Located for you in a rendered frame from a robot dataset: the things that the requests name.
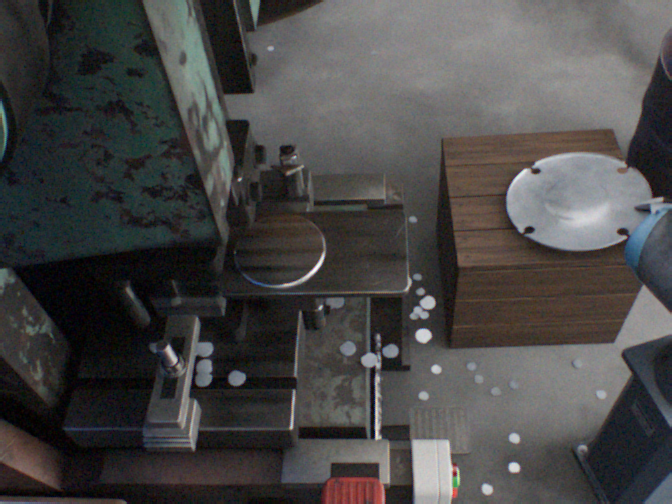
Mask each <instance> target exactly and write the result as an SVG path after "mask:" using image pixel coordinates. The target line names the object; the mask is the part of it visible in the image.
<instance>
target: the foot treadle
mask: <svg viewBox="0 0 672 504"><path fill-rule="evenodd" d="M409 416H410V425H385V426H382V440H388V441H410V447H411V442H412V441H413V440H447V441H449V445H450V455H466V454H469V453H470V452H471V440H470V427H469V416H467V410H466V408H464V407H412V408H411V409H410V412H409Z"/></svg>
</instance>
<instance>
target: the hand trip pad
mask: <svg viewBox="0 0 672 504"><path fill-rule="evenodd" d="M321 504H385V491H384V486H383V485H382V483H381V481H380V480H379V479H378V478H375V477H371V476H334V477H329V478H328V479H326V480H325V483H324V484H323V485H322V489H321Z"/></svg>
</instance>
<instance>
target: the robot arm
mask: <svg viewBox="0 0 672 504"><path fill-rule="evenodd" d="M634 208H640V209H651V212H650V214H649V216H648V217H647V218H645V219H643V220H642V221H641V222H640V224H639V225H638V226H637V227H636V228H635V230H634V231H633V232H632V235H631V237H630V238H629V240H628V242H627V245H626V250H625V261H626V263H627V265H628V266H629V267H630V269H631V270H632V271H633V272H634V273H635V275H636V277H637V280H638V281H639V282H640V283H641V284H643V285H644V286H645V287H647V288H648V289H649V290H650V291H651V292H652V294H653V295H654V296H655V297H656V298H657V299H658V301H659V302H660V303H661V304H662V305H663V307H664V308H665V309H666V310H668V311H669V312H670V313H671V314H672V195H671V196H664V197H661V198H655V199H651V200H648V201H643V202H640V203H637V204H635V207H634ZM655 379H656V383H657V386H658V388H659V391H660V393H661V394H662V396H663V397H664V399H665V400H667V401H668V402H669V403H670V404H671V405H672V341H670V342H669V343H668V345H666V346H665V347H664V348H663V350H662V351H661V353H660V354H659V356H658V358H657V360H656V363H655Z"/></svg>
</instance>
